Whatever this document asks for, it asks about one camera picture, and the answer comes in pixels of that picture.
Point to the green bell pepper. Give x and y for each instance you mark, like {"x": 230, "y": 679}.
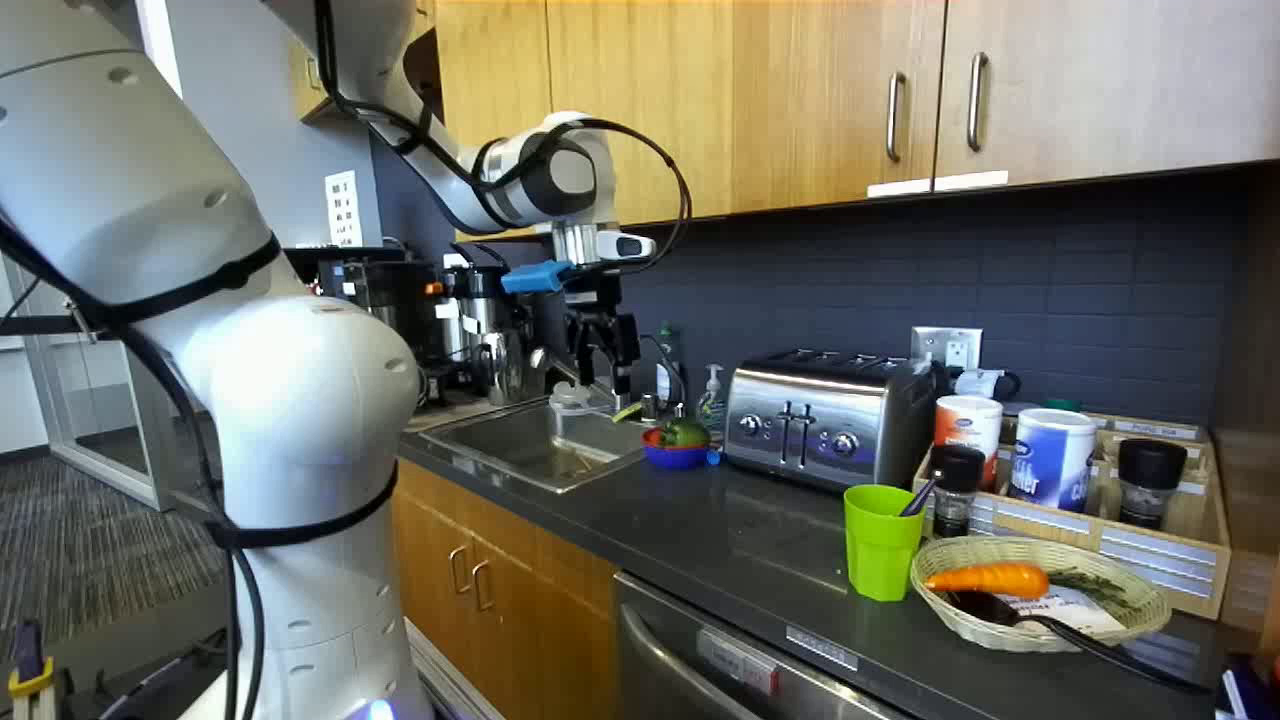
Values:
{"x": 686, "y": 432}

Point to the steel airpot with white label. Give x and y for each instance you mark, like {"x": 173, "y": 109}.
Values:
{"x": 477, "y": 323}

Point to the white blue mug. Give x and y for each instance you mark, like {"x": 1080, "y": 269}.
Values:
{"x": 1055, "y": 461}

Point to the steel airpot with orange tag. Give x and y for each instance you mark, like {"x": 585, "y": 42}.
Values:
{"x": 429, "y": 333}

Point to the stainless steel dishwasher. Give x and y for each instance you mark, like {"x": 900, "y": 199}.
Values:
{"x": 693, "y": 662}

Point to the green plastic cup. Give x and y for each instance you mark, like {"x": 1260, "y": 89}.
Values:
{"x": 880, "y": 546}

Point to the white orange paper cup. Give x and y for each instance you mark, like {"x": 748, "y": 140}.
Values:
{"x": 968, "y": 425}

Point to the black coffee brewer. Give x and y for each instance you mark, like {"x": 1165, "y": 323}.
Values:
{"x": 363, "y": 284}

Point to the black spoon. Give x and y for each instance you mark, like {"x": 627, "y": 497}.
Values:
{"x": 984, "y": 605}

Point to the small black-capped grinder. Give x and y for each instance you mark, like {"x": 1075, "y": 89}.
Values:
{"x": 957, "y": 484}

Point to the orange carrot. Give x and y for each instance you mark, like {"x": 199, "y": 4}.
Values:
{"x": 991, "y": 581}

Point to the wooden condiment tray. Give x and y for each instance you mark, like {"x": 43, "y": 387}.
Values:
{"x": 1161, "y": 559}

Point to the clear pump soap bottle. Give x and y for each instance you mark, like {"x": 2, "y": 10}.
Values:
{"x": 711, "y": 402}

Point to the bowl with food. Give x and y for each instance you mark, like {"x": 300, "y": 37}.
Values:
{"x": 993, "y": 631}

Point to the large black-capped grinder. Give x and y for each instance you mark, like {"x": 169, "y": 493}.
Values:
{"x": 1150, "y": 482}

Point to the yellow black tool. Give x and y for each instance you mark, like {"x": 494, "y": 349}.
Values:
{"x": 29, "y": 674}

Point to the stainless steel sink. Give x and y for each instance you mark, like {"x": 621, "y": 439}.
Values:
{"x": 525, "y": 450}

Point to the silver wall outlet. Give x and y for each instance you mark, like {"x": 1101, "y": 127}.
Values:
{"x": 944, "y": 345}

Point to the white wall panel with marks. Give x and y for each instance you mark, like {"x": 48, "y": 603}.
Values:
{"x": 340, "y": 205}

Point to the red tomato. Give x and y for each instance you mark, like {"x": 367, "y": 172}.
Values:
{"x": 652, "y": 439}

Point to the stainless steel toaster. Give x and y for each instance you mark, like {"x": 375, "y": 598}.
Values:
{"x": 820, "y": 425}

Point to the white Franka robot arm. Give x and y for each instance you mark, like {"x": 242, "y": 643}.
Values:
{"x": 293, "y": 402}

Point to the green-capped dish soap bottle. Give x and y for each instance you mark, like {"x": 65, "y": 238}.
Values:
{"x": 664, "y": 373}

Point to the wooden lower cabinet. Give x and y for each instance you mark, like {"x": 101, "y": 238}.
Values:
{"x": 514, "y": 603}

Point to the blue bowl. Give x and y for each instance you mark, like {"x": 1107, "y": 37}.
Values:
{"x": 676, "y": 459}

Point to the plain wooden cabinet door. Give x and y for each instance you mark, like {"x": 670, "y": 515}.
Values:
{"x": 1133, "y": 81}

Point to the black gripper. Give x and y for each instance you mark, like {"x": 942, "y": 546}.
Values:
{"x": 602, "y": 311}

